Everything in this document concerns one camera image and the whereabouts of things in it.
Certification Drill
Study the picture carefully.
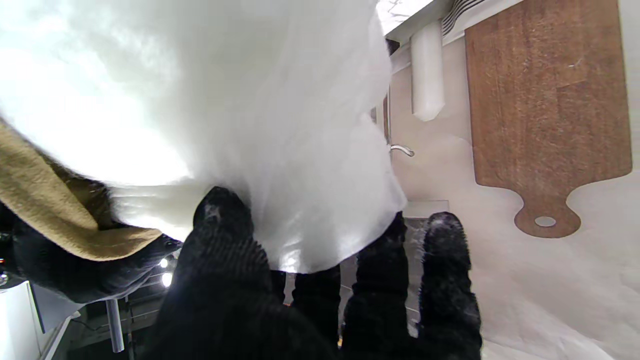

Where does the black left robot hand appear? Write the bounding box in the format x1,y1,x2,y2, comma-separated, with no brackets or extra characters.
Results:
142,186,484,360

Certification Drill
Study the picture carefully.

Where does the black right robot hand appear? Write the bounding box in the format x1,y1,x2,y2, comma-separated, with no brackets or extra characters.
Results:
0,200,183,304

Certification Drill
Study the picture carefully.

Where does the brown pillowcase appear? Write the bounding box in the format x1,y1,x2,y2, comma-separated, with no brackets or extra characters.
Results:
0,119,163,262

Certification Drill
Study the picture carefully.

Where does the white pillow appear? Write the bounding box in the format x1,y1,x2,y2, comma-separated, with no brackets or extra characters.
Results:
0,0,408,275

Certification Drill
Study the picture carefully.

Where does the white pillar candle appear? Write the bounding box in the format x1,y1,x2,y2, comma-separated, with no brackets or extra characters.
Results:
410,20,446,123

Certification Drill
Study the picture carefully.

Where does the brown wooden cutting board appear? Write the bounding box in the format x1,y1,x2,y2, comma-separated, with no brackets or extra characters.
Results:
464,0,634,239

